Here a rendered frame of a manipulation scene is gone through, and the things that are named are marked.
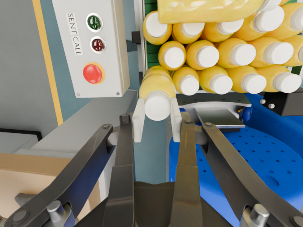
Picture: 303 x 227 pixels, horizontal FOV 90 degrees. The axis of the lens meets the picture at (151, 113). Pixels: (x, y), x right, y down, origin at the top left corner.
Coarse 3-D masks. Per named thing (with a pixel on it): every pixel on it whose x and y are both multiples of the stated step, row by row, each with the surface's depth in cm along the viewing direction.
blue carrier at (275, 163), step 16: (240, 128) 44; (176, 144) 38; (240, 144) 37; (256, 144) 37; (272, 144) 36; (176, 160) 33; (256, 160) 32; (272, 160) 31; (288, 160) 31; (208, 176) 28; (272, 176) 28; (288, 176) 27; (208, 192) 26; (288, 192) 25; (224, 208) 26
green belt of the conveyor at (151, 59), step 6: (150, 0) 41; (156, 0) 41; (294, 0) 40; (150, 6) 42; (156, 6) 42; (150, 48) 46; (156, 48) 46; (150, 54) 47; (156, 54) 46; (150, 60) 47; (156, 60) 47; (150, 66) 48
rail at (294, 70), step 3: (297, 66) 40; (300, 66) 39; (294, 69) 41; (297, 69) 40; (300, 69) 39; (291, 72) 42; (294, 72) 41; (297, 72) 40; (300, 72) 39; (300, 75) 39
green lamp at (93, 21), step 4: (92, 16) 25; (96, 16) 25; (88, 20) 25; (92, 20) 25; (96, 20) 25; (88, 24) 25; (92, 24) 25; (96, 24) 25; (100, 24) 26; (92, 28) 26; (96, 28) 26
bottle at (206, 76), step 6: (216, 66) 35; (198, 72) 40; (204, 72) 36; (210, 72) 34; (216, 72) 33; (222, 72) 33; (204, 78) 35; (210, 78) 34; (204, 84) 36; (210, 84) 34; (204, 90) 38; (210, 90) 35
